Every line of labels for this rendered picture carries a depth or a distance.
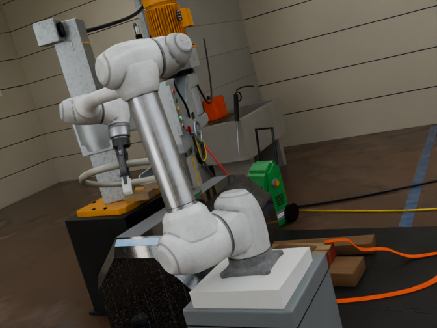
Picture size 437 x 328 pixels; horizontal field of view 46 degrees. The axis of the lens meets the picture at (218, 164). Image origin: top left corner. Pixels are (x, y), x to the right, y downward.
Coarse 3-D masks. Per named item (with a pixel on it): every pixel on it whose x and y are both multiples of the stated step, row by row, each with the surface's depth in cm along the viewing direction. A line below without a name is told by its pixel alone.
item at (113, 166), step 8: (128, 160) 212; (136, 160) 212; (144, 160) 213; (96, 168) 214; (104, 168) 212; (112, 168) 211; (80, 176) 222; (88, 176) 218; (152, 176) 256; (88, 184) 237; (96, 184) 244; (104, 184) 248; (112, 184) 251; (120, 184) 254; (136, 184) 257
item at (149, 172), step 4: (196, 148) 318; (188, 152) 310; (184, 156) 300; (188, 156) 309; (184, 160) 299; (148, 168) 273; (144, 172) 263; (148, 172) 269; (152, 172) 274; (140, 176) 257; (144, 176) 262
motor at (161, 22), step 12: (144, 0) 336; (156, 0) 332; (168, 0) 334; (144, 12) 343; (156, 12) 335; (168, 12) 336; (180, 12) 337; (156, 24) 337; (168, 24) 338; (180, 24) 342; (192, 24) 349; (156, 36) 341
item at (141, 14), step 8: (136, 0) 519; (136, 8) 522; (128, 16) 446; (144, 16) 523; (104, 24) 404; (112, 24) 416; (144, 24) 523; (88, 32) 382; (144, 32) 526; (192, 160) 569; (216, 160) 515; (208, 168) 545; (192, 184) 563; (416, 184) 464; (376, 192) 471; (384, 192) 469; (328, 200) 481; (336, 200) 478; (432, 208) 401
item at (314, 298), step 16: (320, 256) 183; (320, 272) 177; (304, 288) 164; (320, 288) 175; (288, 304) 156; (304, 304) 161; (320, 304) 173; (336, 304) 188; (192, 320) 170; (208, 320) 167; (224, 320) 164; (240, 320) 161; (256, 320) 158; (272, 320) 156; (288, 320) 153; (304, 320) 159; (320, 320) 171; (336, 320) 186
